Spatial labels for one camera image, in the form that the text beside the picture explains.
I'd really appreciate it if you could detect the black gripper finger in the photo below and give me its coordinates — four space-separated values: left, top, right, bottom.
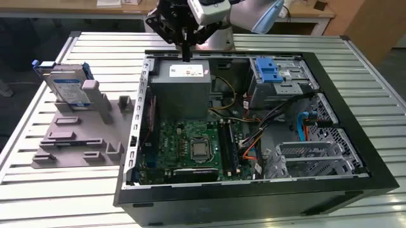
186 20 224 63
144 9 188 63

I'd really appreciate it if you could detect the grey parts rack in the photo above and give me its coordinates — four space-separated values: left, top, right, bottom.
30 79 137 170

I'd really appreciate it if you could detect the power wire with black plug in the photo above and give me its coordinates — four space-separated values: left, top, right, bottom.
303 118 337 143

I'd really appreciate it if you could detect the black cable bundle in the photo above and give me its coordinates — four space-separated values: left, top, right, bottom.
239 92 321 149

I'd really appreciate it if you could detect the black graphics card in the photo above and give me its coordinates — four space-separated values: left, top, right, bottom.
164 167 219 184

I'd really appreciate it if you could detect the metal drive cage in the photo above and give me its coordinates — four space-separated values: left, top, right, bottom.
247 57 319 110

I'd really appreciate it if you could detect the silver CPU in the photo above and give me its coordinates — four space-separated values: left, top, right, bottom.
190 142 211 159

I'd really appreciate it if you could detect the wooden desk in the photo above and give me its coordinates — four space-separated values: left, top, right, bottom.
0 0 336 36

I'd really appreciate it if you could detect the metal disk bay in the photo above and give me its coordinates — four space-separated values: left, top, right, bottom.
273 141 361 179

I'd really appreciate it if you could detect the blue drive latch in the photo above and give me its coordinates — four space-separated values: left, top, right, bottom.
255 57 285 84

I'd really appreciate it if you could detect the black RAM slot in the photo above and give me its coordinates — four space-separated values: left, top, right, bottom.
228 120 241 175
221 120 232 175
217 120 228 175
225 120 236 175

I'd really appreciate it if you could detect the black PC case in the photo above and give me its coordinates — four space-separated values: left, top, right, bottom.
113 48 400 228

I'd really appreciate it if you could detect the grey power supply unit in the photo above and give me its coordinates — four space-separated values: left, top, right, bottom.
148 59 212 122

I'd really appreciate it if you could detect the orange wire bundle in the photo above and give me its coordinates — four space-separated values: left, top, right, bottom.
240 139 257 163

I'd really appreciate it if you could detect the yellow wire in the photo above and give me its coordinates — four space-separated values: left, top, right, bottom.
208 76 237 111

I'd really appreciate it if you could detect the wooden cabinet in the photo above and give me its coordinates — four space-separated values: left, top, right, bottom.
324 0 406 67

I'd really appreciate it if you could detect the black case fan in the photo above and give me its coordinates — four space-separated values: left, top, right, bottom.
138 94 158 148

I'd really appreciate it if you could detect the black CPU socket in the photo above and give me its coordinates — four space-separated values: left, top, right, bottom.
188 136 216 164

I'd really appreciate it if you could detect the grey white wire bundle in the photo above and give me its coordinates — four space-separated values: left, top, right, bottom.
208 107 264 123

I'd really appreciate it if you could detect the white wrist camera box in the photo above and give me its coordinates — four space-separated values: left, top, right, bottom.
186 0 233 26

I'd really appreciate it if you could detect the green motherboard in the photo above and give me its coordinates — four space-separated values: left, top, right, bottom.
136 118 257 185

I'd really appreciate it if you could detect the hard disk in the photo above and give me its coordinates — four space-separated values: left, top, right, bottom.
32 60 94 111

